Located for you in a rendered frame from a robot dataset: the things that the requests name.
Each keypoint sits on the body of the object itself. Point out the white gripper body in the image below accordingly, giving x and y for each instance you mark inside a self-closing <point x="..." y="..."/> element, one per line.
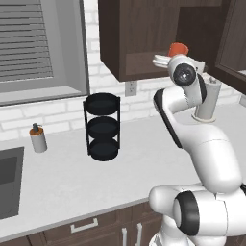
<point x="160" y="61"/>

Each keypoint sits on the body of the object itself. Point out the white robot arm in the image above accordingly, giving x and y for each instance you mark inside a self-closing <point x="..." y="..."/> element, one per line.
<point x="211" y="153"/>

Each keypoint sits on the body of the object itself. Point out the dark brown closed cabinet door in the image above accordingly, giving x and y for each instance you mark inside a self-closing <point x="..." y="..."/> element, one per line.
<point x="147" y="35"/>

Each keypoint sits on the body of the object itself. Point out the dark brown open cabinet door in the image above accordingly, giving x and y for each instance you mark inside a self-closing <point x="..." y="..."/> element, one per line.
<point x="235" y="38"/>

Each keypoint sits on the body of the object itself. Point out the dark brown base cabinet door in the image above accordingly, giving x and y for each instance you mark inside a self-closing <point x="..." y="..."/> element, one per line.
<point x="149" y="232"/>
<point x="96" y="239"/>

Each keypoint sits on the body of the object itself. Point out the orange cup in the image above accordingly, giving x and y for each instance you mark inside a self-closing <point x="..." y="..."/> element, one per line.
<point x="178" y="49"/>

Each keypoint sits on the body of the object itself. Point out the grey paper towel holder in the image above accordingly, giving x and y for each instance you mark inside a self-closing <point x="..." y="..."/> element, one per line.
<point x="209" y="102"/>

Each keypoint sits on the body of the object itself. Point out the black three-tier stand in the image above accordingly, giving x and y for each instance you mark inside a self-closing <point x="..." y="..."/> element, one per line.
<point x="102" y="128"/>

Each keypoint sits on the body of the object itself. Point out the grey window blinds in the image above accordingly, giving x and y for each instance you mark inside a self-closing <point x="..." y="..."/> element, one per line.
<point x="24" y="38"/>

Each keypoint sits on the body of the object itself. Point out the white orange soap dispenser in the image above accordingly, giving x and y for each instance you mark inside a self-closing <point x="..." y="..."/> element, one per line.
<point x="38" y="141"/>

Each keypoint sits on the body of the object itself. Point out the dark brown drawer front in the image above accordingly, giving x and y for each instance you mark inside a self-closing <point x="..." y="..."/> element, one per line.
<point x="105" y="222"/>
<point x="142" y="209"/>

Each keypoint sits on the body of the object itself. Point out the grey sink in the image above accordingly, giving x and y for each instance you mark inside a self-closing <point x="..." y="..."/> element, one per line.
<point x="9" y="182"/>

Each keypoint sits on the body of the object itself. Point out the white wall socket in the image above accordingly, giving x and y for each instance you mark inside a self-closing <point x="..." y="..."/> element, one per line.
<point x="131" y="88"/>

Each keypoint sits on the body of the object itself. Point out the dark brown wall cabinet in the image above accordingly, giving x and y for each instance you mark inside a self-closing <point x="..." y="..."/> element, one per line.
<point x="109" y="35"/>

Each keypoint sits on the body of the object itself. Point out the grey window frame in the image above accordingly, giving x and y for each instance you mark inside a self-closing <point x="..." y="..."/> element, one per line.
<point x="68" y="48"/>

